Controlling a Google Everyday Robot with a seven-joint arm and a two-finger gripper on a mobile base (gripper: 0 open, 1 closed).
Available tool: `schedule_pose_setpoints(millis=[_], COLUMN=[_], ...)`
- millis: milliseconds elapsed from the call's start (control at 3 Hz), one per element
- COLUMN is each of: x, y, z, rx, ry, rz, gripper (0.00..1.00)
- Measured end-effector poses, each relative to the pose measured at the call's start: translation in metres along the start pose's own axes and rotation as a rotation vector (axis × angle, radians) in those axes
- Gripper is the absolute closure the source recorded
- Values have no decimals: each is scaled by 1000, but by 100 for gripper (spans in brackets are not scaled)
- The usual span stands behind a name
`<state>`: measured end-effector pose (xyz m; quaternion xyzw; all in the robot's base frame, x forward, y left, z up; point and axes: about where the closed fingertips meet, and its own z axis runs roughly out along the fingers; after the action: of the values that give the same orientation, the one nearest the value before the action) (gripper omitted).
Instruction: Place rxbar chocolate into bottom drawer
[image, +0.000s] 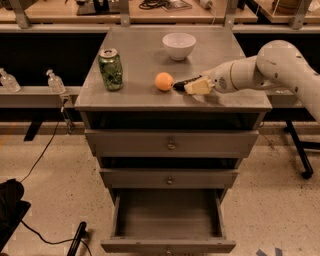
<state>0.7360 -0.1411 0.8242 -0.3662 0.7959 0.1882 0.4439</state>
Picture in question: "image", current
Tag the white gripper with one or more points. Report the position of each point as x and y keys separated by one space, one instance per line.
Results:
x=221 y=81

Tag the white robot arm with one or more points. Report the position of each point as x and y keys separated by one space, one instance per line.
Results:
x=278 y=64

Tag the grey drawer cabinet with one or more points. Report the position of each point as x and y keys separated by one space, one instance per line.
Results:
x=139 y=105

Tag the grey top drawer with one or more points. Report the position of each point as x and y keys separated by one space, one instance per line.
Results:
x=171 y=143

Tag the grey middle drawer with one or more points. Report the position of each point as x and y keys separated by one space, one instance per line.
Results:
x=146 y=178

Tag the grey open bottom drawer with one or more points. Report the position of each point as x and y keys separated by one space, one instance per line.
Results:
x=168 y=222

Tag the orange fruit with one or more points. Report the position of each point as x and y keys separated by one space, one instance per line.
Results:
x=164 y=81

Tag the white bowl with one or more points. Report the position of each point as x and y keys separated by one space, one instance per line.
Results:
x=178 y=45

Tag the black chair base leg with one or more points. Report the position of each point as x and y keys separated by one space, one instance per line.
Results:
x=301 y=146

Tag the green soda can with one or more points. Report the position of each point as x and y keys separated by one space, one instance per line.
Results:
x=111 y=69

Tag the clear pump bottle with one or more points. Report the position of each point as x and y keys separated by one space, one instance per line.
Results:
x=55 y=82
x=8 y=81

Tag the black bar on floor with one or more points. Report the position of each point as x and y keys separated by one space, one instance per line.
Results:
x=79 y=235

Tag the clear pump bottle far left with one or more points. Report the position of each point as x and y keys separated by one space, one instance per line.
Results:
x=8 y=81

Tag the wooden back workbench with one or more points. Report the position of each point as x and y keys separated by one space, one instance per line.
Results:
x=65 y=12

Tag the black object lower left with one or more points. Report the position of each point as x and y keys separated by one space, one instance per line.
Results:
x=12 y=209

